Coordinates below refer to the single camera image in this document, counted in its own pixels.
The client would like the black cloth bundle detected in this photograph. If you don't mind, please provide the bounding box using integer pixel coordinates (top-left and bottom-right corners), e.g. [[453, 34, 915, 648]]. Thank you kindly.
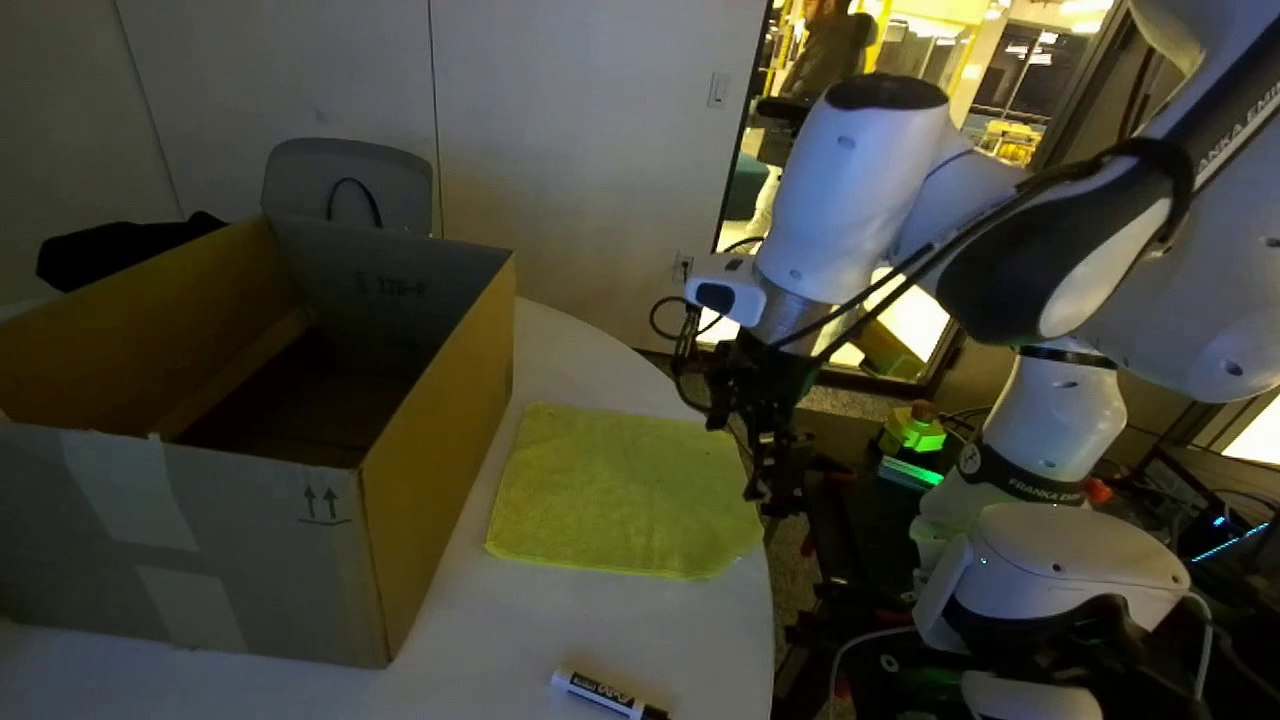
[[36, 210, 230, 294]]

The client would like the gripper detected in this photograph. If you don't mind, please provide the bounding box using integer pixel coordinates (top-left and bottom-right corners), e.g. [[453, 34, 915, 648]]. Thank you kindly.
[[704, 335, 823, 518]]

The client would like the yellow towel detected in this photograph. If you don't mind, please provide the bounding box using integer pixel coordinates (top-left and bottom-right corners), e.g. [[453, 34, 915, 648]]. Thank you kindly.
[[484, 401, 767, 582]]

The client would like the grey chair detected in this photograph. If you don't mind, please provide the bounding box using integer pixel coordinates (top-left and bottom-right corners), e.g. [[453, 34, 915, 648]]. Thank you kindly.
[[261, 137, 437, 240]]

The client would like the open cardboard box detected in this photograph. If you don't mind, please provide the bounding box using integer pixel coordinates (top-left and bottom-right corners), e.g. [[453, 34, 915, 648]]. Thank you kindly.
[[0, 214, 517, 670]]

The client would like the person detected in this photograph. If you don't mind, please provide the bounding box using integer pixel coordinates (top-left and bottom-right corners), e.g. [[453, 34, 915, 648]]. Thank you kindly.
[[778, 0, 881, 103]]

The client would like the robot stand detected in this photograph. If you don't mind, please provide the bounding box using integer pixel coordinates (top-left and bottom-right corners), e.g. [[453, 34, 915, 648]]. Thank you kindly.
[[776, 445, 1280, 720]]

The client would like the black cable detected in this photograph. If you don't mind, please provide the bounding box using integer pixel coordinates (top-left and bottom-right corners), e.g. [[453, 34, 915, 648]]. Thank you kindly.
[[647, 262, 703, 403]]

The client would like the white cable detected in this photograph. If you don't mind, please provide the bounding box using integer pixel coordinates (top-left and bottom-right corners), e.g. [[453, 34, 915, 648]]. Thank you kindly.
[[824, 624, 923, 720]]

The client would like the yellow emergency stop button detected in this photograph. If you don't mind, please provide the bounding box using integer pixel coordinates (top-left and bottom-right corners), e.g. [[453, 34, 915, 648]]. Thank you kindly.
[[878, 399, 948, 458]]

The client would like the black and white marker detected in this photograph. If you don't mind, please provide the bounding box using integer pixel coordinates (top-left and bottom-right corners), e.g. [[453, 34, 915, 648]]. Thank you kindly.
[[549, 669, 672, 720]]

